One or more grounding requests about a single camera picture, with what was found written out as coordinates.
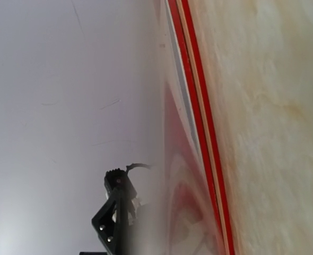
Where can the red wooden picture frame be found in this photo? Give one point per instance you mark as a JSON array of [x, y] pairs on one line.
[[197, 219]]

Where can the clear acrylic sheet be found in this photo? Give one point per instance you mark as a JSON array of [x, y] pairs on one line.
[[181, 118]]

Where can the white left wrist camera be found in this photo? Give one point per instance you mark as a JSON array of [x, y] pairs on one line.
[[118, 178]]

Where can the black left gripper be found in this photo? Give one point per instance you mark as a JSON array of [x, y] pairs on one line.
[[110, 224]]

